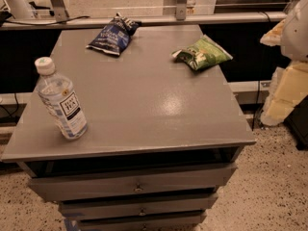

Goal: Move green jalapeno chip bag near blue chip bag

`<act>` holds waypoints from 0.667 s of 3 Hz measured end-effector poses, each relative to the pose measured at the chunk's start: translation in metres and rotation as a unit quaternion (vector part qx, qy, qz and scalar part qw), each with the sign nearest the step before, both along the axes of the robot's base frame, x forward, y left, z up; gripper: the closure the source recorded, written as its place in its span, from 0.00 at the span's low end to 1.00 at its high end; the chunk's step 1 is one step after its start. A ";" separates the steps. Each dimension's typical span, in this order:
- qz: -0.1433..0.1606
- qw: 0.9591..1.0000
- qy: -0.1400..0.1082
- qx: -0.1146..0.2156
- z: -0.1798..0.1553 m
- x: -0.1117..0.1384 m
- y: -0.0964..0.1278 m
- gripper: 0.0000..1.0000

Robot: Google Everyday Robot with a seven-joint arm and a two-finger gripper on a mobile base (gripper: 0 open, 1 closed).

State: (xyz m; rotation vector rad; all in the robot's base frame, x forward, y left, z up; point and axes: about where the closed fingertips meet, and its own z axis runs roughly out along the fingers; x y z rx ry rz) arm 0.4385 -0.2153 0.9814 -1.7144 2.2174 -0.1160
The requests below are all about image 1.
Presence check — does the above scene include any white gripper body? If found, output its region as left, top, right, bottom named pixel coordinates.
left=281, top=0, right=308, bottom=62

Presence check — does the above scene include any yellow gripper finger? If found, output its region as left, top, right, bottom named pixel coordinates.
left=260, top=19, right=285, bottom=46
left=260, top=62, right=308, bottom=126

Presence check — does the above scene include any green jalapeno chip bag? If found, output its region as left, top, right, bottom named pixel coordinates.
left=171, top=35, right=233, bottom=71

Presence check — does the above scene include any blue chip bag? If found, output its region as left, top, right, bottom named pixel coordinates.
left=87, top=13, right=140, bottom=57

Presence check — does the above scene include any grey drawer cabinet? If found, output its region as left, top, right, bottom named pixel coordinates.
left=0, top=24, right=257, bottom=231

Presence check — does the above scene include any grey bottom drawer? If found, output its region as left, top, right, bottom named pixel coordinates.
left=78, top=211, right=205, bottom=231

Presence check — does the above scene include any grey drawer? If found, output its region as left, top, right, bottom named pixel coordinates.
left=78, top=211, right=205, bottom=231
left=29, top=163, right=237, bottom=201
left=60, top=191, right=218, bottom=220

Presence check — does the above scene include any clear water bottle white cap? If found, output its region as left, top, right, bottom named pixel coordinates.
left=35, top=57, right=88, bottom=140

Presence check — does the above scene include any grey middle drawer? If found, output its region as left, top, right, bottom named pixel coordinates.
left=60, top=191, right=218, bottom=220

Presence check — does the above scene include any white pipe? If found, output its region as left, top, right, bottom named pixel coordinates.
left=6, top=0, right=36, bottom=19

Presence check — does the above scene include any grey top drawer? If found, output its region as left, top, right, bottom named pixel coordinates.
left=29, top=163, right=237, bottom=201

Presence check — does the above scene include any grey metal rail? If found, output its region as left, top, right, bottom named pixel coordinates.
left=0, top=12, right=287, bottom=31

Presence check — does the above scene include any black cable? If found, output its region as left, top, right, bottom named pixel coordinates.
left=3, top=14, right=90, bottom=27

